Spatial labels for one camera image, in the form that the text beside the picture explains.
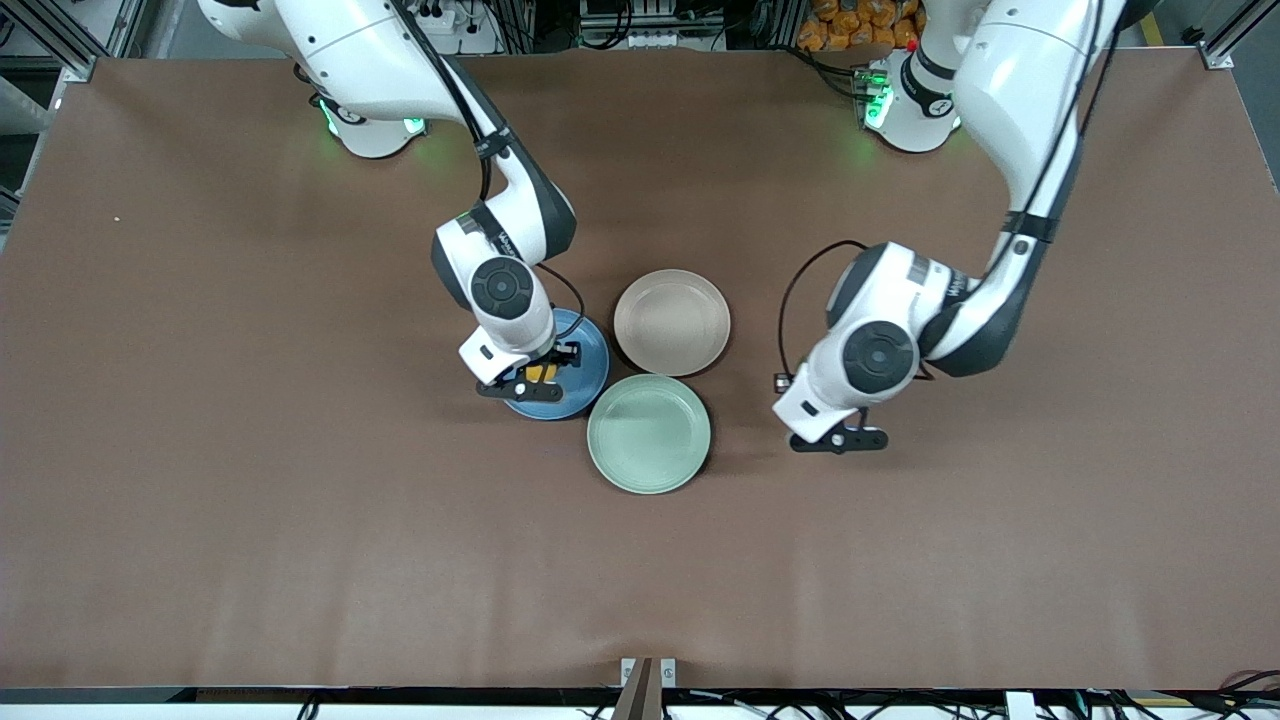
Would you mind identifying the blue plate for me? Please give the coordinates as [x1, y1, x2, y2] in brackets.
[503, 308, 611, 422]

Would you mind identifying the light green plate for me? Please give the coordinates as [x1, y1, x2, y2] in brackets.
[586, 373, 713, 496]

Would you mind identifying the beige plate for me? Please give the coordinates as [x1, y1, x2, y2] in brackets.
[613, 268, 732, 378]

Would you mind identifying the white electronics box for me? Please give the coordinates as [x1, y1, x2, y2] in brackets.
[577, 0, 729, 52]

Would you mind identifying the white power strip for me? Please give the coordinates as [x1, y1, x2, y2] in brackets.
[408, 0, 503, 57]

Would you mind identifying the bag of orange items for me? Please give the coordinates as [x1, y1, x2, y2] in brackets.
[796, 0, 923, 53]

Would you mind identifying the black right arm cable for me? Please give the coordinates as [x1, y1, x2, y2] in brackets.
[395, 0, 587, 341]

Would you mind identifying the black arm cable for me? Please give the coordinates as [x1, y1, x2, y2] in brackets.
[395, 0, 587, 341]
[774, 0, 1111, 391]

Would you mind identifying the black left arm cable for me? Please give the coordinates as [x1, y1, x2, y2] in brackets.
[774, 0, 1111, 391]

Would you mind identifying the metal table edge bracket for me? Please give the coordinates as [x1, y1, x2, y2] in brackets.
[612, 656, 678, 720]

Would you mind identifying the aluminium frame post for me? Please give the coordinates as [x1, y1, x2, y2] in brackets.
[1193, 0, 1280, 72]
[0, 0, 101, 83]

